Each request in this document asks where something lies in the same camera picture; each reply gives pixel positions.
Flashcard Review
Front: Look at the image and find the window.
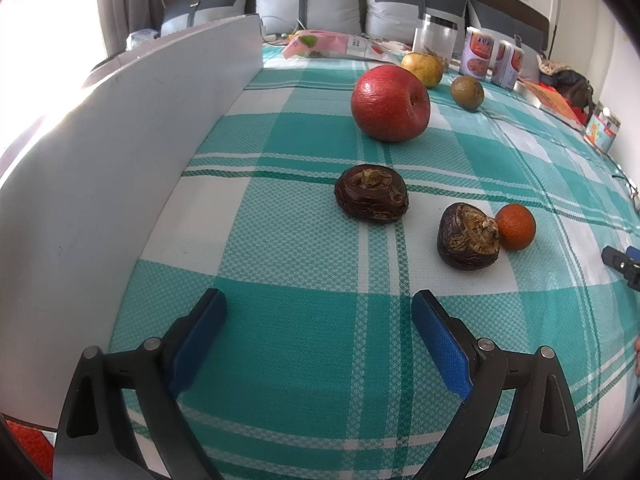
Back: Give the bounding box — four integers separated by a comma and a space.
0, 0, 108, 126

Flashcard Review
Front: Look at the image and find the clear jar with black lid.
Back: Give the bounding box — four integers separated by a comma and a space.
412, 13, 461, 60

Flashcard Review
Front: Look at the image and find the pink snack packet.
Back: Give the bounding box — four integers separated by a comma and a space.
281, 30, 351, 60

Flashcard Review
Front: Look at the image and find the red-white can right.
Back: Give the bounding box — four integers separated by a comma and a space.
491, 40, 524, 92

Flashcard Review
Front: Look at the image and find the small tangerine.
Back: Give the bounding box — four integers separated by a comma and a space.
495, 203, 537, 252

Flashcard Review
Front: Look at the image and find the small green-brown fruit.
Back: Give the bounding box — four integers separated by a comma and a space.
450, 76, 485, 111

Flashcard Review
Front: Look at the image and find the clear jar with orange label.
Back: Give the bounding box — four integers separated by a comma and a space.
584, 102, 622, 155

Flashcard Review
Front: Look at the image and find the dark water chestnut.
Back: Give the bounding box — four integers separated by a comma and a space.
334, 164, 409, 222
436, 202, 501, 271

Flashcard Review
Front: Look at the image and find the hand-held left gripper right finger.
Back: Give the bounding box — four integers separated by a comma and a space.
411, 289, 585, 480

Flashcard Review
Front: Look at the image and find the dark brown handbag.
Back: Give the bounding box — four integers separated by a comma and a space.
540, 57, 596, 111

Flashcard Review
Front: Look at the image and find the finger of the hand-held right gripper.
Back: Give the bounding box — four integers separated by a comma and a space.
601, 245, 640, 291

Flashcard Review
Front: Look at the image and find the red label can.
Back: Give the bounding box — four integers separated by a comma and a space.
459, 27, 497, 80

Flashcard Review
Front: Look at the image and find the orange book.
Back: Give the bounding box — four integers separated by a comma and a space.
517, 79, 586, 131

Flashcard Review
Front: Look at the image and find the red apple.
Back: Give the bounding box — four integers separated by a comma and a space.
350, 65, 431, 143

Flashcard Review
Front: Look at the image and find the red cloth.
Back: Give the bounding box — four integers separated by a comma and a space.
5, 420, 56, 480

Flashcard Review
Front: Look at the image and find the teal plaid bed sheet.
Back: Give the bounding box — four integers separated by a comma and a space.
107, 42, 640, 480

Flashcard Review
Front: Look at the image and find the white cardboard box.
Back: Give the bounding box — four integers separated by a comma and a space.
0, 14, 264, 428

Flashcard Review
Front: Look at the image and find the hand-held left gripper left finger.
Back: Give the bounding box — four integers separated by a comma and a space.
52, 287, 228, 480

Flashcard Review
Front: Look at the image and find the clear plastic bag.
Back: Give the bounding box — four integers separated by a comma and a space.
125, 29, 161, 52

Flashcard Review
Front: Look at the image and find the white snack packet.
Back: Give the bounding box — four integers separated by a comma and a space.
345, 35, 416, 58

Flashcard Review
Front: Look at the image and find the white door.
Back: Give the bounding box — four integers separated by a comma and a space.
550, 0, 626, 91

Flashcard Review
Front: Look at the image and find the wrinkled yellow pear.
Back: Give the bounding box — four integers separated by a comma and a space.
401, 51, 445, 89

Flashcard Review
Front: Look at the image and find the white charging cable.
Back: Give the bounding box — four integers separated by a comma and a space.
262, 15, 311, 43

